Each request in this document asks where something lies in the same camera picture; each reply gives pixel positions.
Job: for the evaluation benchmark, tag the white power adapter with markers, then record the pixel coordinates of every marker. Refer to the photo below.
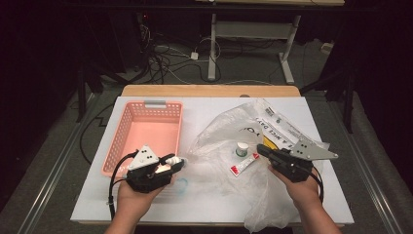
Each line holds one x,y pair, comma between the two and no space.
194,56

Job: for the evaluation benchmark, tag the small white-capped jar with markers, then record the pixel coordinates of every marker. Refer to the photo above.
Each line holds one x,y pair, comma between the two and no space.
242,148

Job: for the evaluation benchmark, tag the white table board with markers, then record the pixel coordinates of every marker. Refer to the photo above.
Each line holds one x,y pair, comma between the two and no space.
201,113

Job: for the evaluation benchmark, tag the white box on floor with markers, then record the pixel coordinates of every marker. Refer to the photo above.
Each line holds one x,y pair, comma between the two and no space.
327,47

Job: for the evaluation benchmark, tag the clear smiley plastic bag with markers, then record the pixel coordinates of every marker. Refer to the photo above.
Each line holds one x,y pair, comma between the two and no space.
220,143

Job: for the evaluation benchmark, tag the black metal stand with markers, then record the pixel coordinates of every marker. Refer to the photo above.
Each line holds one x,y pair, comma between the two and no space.
347,94
82,91

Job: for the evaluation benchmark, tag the white-legged desk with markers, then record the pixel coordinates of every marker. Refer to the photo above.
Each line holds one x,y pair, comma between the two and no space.
250,30

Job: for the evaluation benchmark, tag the person's right hand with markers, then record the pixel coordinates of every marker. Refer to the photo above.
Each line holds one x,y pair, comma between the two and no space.
298,191

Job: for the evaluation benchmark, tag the pink plastic basket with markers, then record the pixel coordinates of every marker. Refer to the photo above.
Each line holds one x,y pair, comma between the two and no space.
152,133

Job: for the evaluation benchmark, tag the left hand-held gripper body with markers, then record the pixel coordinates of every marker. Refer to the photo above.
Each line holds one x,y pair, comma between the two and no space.
142,161

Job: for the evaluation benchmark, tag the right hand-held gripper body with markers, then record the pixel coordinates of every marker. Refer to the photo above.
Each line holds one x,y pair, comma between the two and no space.
305,151

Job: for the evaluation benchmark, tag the light wooden table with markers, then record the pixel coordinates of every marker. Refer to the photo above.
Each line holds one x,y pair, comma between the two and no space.
195,90

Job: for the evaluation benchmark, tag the metal floor rail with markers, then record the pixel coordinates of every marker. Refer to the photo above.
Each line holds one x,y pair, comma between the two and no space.
367,172
52,175

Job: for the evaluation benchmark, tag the red and white tube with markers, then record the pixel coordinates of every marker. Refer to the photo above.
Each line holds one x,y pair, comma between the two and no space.
243,165

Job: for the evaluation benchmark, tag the person's left hand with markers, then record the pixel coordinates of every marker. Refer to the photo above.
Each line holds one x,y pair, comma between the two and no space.
136,201

